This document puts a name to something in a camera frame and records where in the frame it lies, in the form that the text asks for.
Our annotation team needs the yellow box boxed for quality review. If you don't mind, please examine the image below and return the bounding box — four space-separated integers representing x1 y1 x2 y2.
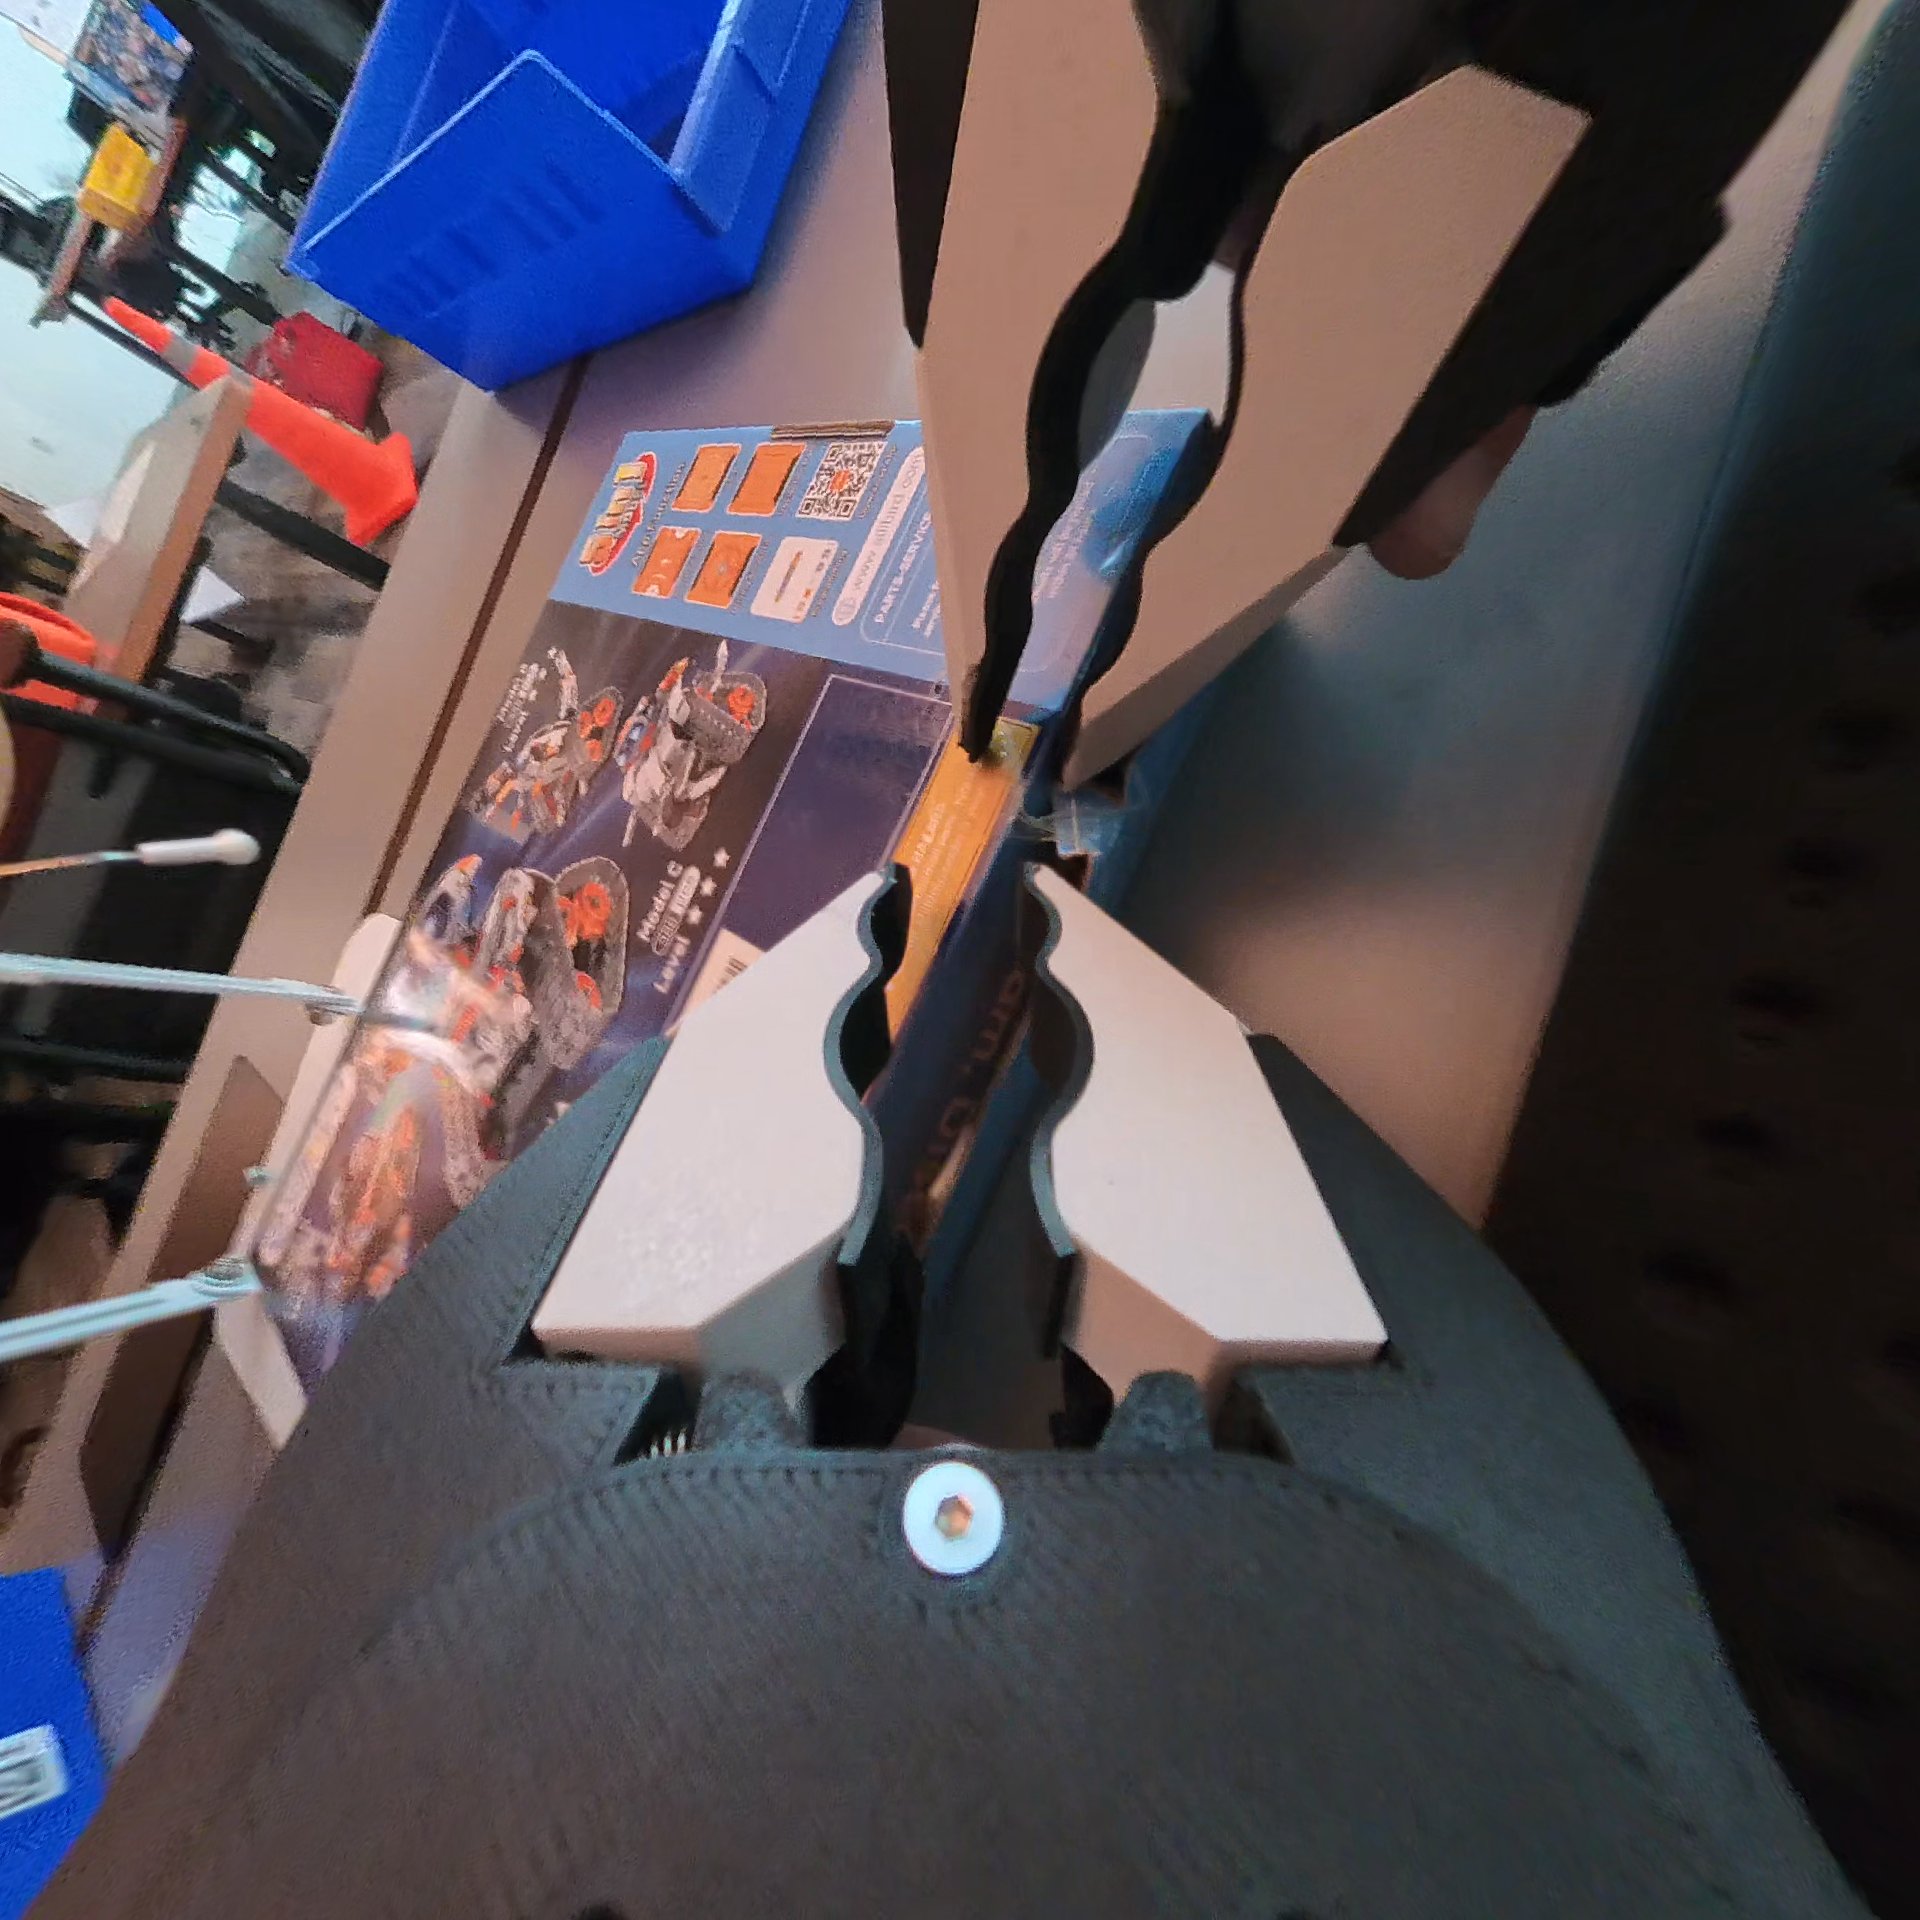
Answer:
77 127 152 229

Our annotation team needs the orange traffic cone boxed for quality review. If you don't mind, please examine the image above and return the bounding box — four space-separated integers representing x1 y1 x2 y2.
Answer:
101 295 421 546

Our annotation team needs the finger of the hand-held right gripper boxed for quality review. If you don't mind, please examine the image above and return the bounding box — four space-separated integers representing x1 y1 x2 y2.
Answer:
1059 70 1594 792
883 0 1281 756

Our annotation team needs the blue plastic bin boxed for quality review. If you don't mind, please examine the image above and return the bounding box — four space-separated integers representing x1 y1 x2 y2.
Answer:
284 0 854 396

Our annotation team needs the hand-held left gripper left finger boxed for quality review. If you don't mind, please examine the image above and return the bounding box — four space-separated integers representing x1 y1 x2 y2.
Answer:
530 870 916 1388

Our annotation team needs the wooden board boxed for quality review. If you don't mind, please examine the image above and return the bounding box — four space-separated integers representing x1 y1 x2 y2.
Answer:
67 374 255 684

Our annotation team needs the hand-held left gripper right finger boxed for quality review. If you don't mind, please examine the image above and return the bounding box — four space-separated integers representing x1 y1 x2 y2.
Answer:
1026 865 1388 1413

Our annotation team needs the red object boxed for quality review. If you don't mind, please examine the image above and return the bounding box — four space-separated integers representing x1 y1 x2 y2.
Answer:
248 312 385 430

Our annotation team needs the blue robot toy kit box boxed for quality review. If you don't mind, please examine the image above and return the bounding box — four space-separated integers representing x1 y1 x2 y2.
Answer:
248 408 1220 1399

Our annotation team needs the person's right hand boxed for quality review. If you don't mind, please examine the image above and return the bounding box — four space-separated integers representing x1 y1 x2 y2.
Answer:
1367 408 1534 583

